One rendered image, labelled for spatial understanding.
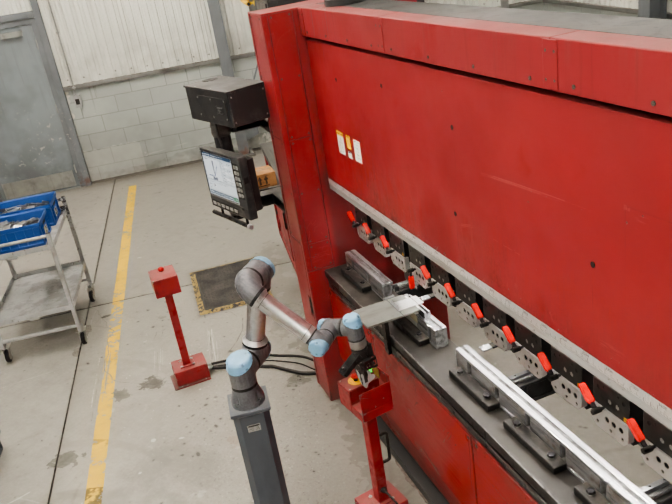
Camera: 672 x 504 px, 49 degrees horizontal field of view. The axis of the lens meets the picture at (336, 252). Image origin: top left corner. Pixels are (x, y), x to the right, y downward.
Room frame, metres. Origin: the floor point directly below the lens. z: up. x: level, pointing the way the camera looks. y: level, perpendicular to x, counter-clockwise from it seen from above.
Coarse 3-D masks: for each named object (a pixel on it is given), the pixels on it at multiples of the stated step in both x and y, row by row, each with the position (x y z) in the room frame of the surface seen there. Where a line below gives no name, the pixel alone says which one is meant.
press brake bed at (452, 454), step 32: (384, 352) 3.05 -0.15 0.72; (416, 384) 2.73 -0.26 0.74; (384, 416) 3.27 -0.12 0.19; (416, 416) 2.77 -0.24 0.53; (448, 416) 2.45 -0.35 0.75; (416, 448) 2.83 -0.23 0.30; (448, 448) 2.49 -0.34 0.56; (480, 448) 2.22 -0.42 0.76; (416, 480) 2.90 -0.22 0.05; (448, 480) 2.52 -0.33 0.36; (480, 480) 2.24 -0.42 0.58; (512, 480) 2.02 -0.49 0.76
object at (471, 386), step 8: (456, 368) 2.55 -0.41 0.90; (456, 376) 2.50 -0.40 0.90; (464, 376) 2.49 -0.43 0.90; (464, 384) 2.44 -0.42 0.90; (472, 384) 2.43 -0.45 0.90; (472, 392) 2.38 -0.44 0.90; (480, 392) 2.37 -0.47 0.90; (488, 392) 2.36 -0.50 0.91; (480, 400) 2.32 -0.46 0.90; (488, 400) 2.31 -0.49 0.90; (496, 400) 2.30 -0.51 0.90; (488, 408) 2.27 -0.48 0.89; (496, 408) 2.28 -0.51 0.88
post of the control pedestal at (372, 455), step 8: (368, 424) 2.70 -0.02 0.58; (376, 424) 2.72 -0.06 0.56; (368, 432) 2.70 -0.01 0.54; (376, 432) 2.72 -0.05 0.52; (368, 440) 2.71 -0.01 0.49; (376, 440) 2.71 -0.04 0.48; (368, 448) 2.72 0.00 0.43; (376, 448) 2.71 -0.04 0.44; (368, 456) 2.74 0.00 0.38; (376, 456) 2.71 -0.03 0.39; (376, 464) 2.71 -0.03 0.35; (376, 472) 2.70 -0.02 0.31; (384, 472) 2.72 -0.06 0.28; (376, 480) 2.70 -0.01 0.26; (384, 480) 2.72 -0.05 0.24; (376, 488) 2.71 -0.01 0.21; (376, 496) 2.72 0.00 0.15; (384, 496) 2.71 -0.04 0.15
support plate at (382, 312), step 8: (400, 296) 3.08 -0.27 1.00; (376, 304) 3.04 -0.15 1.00; (384, 304) 3.03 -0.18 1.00; (360, 312) 2.99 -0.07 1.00; (368, 312) 2.97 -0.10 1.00; (376, 312) 2.96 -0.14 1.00; (384, 312) 2.95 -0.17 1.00; (392, 312) 2.94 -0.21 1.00; (408, 312) 2.91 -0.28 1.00; (416, 312) 2.92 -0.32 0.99; (368, 320) 2.90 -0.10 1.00; (376, 320) 2.89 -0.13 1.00; (384, 320) 2.88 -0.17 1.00; (392, 320) 2.88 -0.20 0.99; (368, 328) 2.84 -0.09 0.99
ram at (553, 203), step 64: (320, 64) 3.66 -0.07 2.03; (384, 64) 2.93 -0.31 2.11; (320, 128) 3.81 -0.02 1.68; (384, 128) 3.00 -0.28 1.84; (448, 128) 2.48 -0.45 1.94; (512, 128) 2.10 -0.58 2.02; (576, 128) 1.82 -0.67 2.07; (640, 128) 1.61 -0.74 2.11; (384, 192) 3.09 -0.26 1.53; (448, 192) 2.52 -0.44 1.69; (512, 192) 2.12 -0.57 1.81; (576, 192) 1.83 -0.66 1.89; (640, 192) 1.60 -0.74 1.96; (448, 256) 2.56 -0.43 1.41; (512, 256) 2.14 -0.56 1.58; (576, 256) 1.83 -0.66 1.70; (640, 256) 1.60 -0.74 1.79; (576, 320) 1.84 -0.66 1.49; (640, 320) 1.59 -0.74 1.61; (640, 384) 1.59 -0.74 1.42
